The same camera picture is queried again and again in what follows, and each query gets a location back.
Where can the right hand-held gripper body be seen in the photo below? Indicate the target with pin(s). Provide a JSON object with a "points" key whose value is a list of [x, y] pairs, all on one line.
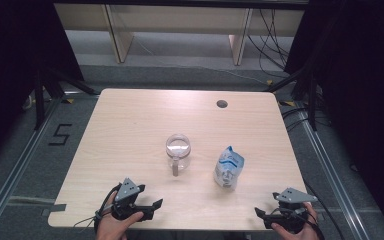
{"points": [[293, 196]]}

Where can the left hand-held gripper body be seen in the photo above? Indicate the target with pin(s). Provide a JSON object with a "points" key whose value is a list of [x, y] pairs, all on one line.
{"points": [[126, 190]]}

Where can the clear glass pitcher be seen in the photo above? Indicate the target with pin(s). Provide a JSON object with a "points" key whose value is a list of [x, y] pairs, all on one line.
{"points": [[178, 156]]}

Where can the person's right hand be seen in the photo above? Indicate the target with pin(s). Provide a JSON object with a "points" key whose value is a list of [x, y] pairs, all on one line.
{"points": [[300, 236]]}

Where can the person's left hand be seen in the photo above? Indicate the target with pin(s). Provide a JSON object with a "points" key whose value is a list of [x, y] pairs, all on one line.
{"points": [[113, 230]]}

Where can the grey tape strip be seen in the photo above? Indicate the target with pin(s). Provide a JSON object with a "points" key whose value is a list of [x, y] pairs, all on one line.
{"points": [[58, 208]]}

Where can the yellow and black tape piece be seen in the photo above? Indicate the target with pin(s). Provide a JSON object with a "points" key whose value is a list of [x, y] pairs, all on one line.
{"points": [[286, 103], [269, 81]]}

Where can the black metal stand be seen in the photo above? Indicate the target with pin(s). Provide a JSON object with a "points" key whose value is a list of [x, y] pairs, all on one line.
{"points": [[39, 100], [312, 103]]}

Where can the round grey table grommet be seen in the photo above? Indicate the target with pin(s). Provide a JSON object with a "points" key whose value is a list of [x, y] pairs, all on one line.
{"points": [[222, 104]]}

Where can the dark curtain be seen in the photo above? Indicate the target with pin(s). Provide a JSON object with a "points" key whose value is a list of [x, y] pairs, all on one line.
{"points": [[363, 66], [6, 50]]}

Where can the light wooden shelf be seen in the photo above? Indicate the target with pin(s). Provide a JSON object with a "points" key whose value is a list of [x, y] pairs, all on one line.
{"points": [[180, 20]]}

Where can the black metal top bar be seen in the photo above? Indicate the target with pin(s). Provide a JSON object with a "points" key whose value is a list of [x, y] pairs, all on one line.
{"points": [[180, 3]]}

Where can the grey metal floor rail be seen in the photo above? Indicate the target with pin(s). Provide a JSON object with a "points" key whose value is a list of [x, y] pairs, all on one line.
{"points": [[333, 186], [20, 163]]}

